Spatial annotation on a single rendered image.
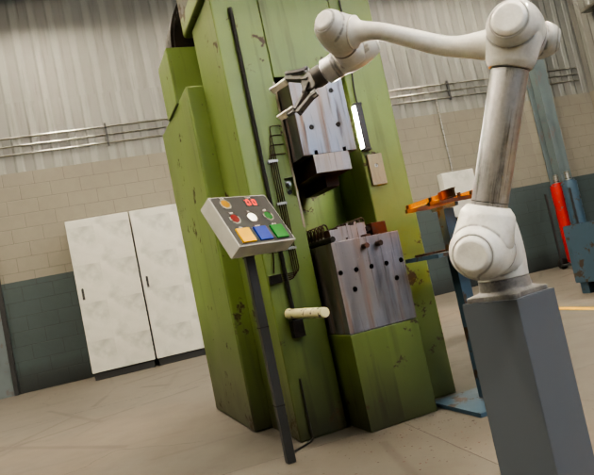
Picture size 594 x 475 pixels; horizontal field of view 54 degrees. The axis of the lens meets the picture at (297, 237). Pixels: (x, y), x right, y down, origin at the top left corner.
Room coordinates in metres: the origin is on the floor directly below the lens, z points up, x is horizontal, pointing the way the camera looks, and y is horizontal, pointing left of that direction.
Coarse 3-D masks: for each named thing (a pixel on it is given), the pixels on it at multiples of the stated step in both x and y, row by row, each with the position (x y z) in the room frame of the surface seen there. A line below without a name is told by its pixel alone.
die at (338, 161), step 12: (312, 156) 2.87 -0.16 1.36; (324, 156) 2.88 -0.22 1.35; (336, 156) 2.90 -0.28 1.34; (348, 156) 2.93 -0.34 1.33; (300, 168) 3.03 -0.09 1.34; (312, 168) 2.89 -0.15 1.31; (324, 168) 2.88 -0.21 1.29; (336, 168) 2.90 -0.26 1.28; (348, 168) 2.92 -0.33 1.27; (300, 180) 3.06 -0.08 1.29; (312, 180) 3.05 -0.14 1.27
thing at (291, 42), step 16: (256, 0) 2.97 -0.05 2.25; (272, 0) 3.00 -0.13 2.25; (288, 0) 3.03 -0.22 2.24; (304, 0) 3.07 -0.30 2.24; (320, 0) 3.10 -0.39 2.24; (272, 16) 2.99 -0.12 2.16; (288, 16) 3.02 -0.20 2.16; (304, 16) 3.06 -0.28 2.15; (272, 32) 2.98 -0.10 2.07; (288, 32) 3.02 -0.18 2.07; (304, 32) 3.05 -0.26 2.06; (272, 48) 2.98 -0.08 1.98; (288, 48) 3.01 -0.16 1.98; (304, 48) 3.04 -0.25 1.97; (320, 48) 3.08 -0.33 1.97; (272, 64) 2.97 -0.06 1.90; (288, 64) 3.00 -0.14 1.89; (304, 64) 3.04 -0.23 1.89
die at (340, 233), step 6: (354, 222) 2.91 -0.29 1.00; (360, 222) 2.93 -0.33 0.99; (336, 228) 2.89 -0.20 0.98; (342, 228) 2.89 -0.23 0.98; (348, 228) 2.90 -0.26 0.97; (354, 228) 2.91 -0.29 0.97; (360, 228) 2.92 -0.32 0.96; (324, 234) 2.91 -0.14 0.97; (330, 234) 2.86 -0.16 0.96; (336, 234) 2.87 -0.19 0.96; (342, 234) 2.88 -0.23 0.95; (348, 234) 2.89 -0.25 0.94; (354, 234) 2.91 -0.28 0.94; (360, 234) 2.92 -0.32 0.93; (318, 240) 3.00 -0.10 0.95; (336, 240) 2.87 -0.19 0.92; (342, 240) 2.88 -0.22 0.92
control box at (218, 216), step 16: (208, 208) 2.48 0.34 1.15; (224, 208) 2.49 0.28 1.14; (240, 208) 2.55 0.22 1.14; (256, 208) 2.61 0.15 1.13; (272, 208) 2.68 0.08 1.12; (224, 224) 2.42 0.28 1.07; (240, 224) 2.48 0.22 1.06; (256, 224) 2.54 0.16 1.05; (224, 240) 2.44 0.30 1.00; (240, 240) 2.41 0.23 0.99; (256, 240) 2.47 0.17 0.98; (272, 240) 2.53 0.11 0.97; (288, 240) 2.59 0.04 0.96; (240, 256) 2.46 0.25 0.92
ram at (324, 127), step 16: (288, 96) 2.87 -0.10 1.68; (320, 96) 2.90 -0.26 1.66; (336, 96) 2.93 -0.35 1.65; (304, 112) 2.86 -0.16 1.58; (320, 112) 2.89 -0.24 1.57; (336, 112) 2.92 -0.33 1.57; (288, 128) 2.95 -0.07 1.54; (304, 128) 2.85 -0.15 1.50; (320, 128) 2.88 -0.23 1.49; (336, 128) 2.92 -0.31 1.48; (304, 144) 2.84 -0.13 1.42; (320, 144) 2.88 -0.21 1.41; (336, 144) 2.91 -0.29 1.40; (352, 144) 2.94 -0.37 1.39; (304, 160) 2.96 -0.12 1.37
